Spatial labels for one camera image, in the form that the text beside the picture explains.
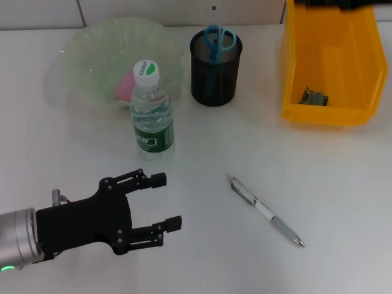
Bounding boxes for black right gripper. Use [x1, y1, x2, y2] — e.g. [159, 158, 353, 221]
[295, 0, 376, 10]

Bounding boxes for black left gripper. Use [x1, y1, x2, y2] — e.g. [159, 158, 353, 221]
[36, 168, 183, 263]

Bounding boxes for green label water bottle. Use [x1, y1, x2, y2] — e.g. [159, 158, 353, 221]
[130, 59, 175, 159]

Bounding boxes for white grey ballpoint pen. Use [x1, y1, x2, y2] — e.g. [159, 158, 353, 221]
[226, 174, 306, 248]

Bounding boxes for pink peach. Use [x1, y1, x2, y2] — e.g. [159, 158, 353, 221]
[115, 69, 136, 102]

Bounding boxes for blue handled scissors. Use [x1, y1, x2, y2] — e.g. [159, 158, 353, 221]
[203, 24, 237, 97]

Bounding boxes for black mesh pen holder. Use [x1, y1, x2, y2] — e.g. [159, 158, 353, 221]
[189, 27, 244, 107]

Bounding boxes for translucent green fruit plate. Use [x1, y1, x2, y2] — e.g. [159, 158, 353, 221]
[45, 17, 186, 114]

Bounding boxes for yellow plastic storage bin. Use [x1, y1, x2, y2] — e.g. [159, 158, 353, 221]
[281, 0, 388, 127]

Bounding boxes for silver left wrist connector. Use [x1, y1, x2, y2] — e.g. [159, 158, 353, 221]
[51, 189, 73, 208]

